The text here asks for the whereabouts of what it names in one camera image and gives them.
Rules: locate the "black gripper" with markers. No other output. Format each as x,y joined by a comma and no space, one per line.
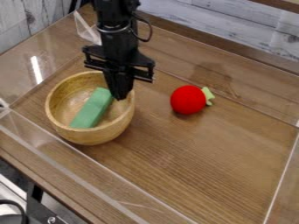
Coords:
138,64

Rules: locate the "green foam stick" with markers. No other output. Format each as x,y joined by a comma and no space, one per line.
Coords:
94,109

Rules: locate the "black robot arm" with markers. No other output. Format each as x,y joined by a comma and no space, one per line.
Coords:
122,28

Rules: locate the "brown wooden bowl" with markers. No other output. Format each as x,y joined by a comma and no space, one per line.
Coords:
65,102

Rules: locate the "red toy tomato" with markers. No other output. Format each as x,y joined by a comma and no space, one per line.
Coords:
190,99

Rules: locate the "clear acrylic corner bracket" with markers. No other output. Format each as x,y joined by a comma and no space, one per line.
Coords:
86,31

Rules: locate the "clear acrylic tray wall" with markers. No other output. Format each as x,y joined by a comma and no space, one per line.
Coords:
217,167

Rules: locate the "black table leg bracket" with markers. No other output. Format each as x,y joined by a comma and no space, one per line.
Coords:
39,214

